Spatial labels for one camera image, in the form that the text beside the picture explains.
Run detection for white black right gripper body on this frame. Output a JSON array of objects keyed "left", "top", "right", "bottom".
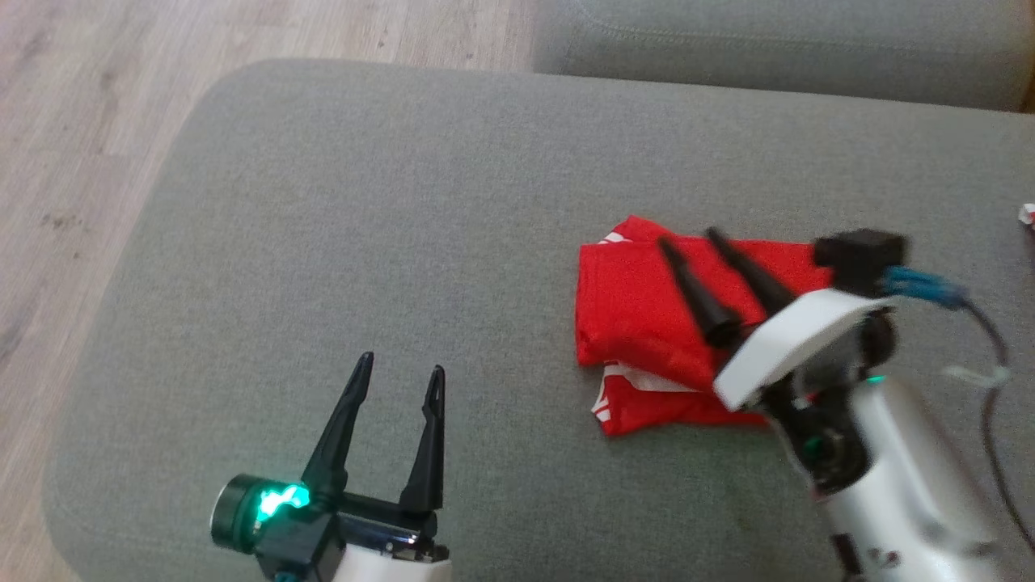
[{"left": 713, "top": 289, "right": 895, "bottom": 413}]

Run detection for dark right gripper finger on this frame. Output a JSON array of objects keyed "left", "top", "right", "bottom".
[
  {"left": 705, "top": 227, "right": 798, "bottom": 318},
  {"left": 658, "top": 236, "right": 741, "bottom": 351}
]

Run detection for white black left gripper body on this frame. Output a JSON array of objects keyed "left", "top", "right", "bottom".
[{"left": 311, "top": 489, "right": 452, "bottom": 582}]

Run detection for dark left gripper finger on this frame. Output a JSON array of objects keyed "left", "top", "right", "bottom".
[
  {"left": 398, "top": 365, "right": 446, "bottom": 512},
  {"left": 300, "top": 352, "right": 375, "bottom": 499}
]

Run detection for red and white shorts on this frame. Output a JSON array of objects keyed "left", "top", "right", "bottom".
[{"left": 576, "top": 214, "right": 838, "bottom": 438}]

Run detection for large grey sofa ottoman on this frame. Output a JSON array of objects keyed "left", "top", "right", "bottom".
[{"left": 42, "top": 58, "right": 1035, "bottom": 582}]

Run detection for grey sofa seat cushion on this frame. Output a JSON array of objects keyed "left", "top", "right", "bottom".
[{"left": 532, "top": 0, "right": 1035, "bottom": 112}]

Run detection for blue camera cable connector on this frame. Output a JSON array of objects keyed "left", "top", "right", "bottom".
[{"left": 881, "top": 266, "right": 971, "bottom": 313}]

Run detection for white tape cable label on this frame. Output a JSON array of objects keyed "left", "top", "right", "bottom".
[{"left": 941, "top": 365, "right": 1012, "bottom": 391}]

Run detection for black right camera cable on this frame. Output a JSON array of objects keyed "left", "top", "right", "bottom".
[{"left": 961, "top": 297, "right": 1035, "bottom": 560}]

